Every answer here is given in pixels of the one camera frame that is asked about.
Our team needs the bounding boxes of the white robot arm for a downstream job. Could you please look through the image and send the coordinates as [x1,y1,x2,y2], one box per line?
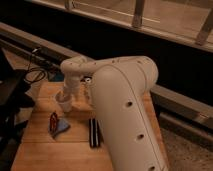
[60,56,168,171]

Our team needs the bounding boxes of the dark furniture at left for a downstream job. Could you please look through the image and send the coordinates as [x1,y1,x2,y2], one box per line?
[0,48,35,171]

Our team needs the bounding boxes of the black cable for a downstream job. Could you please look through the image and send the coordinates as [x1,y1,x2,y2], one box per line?
[24,46,51,84]

